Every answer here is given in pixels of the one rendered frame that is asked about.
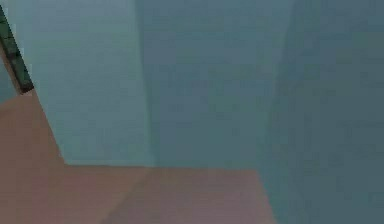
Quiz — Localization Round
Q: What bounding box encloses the dark green door frame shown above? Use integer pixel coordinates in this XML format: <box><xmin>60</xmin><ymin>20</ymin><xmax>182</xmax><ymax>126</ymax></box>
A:
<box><xmin>0</xmin><ymin>5</ymin><xmax>35</xmax><ymax>95</ymax></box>

